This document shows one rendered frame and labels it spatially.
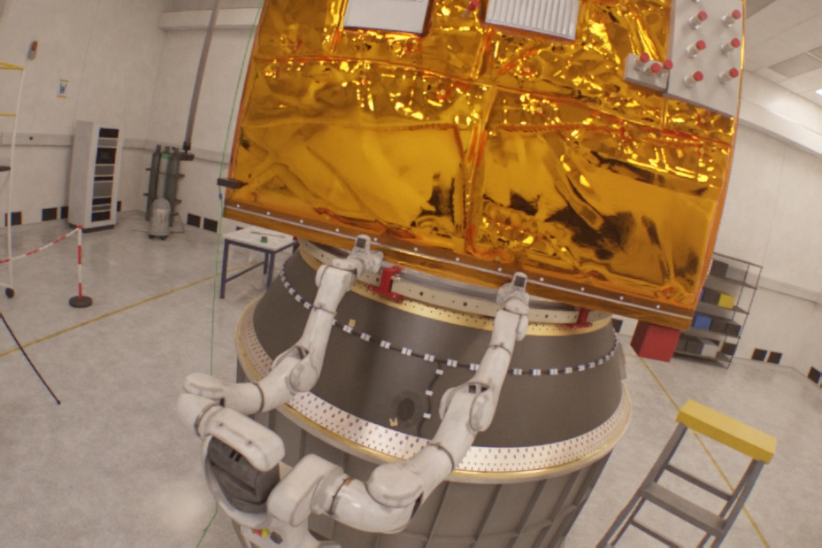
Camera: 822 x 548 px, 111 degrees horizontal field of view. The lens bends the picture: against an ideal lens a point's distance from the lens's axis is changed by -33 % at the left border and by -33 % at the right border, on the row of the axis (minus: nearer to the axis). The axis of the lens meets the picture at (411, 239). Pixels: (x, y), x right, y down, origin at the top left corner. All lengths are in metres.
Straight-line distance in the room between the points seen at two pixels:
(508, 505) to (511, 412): 0.41
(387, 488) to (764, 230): 8.31
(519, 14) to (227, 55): 7.82
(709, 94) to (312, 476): 1.60
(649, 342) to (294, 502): 1.40
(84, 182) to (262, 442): 7.85
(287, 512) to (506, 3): 1.59
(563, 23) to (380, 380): 1.42
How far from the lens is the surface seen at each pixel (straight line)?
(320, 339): 1.13
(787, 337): 9.69
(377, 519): 0.74
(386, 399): 1.51
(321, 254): 1.72
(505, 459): 1.57
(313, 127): 1.61
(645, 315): 1.65
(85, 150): 8.36
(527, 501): 1.80
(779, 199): 8.85
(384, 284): 1.49
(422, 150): 1.48
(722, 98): 1.67
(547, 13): 1.61
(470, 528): 1.79
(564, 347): 1.70
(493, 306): 1.47
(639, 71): 1.56
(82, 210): 8.45
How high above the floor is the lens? 2.12
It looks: 10 degrees down
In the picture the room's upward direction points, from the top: 12 degrees clockwise
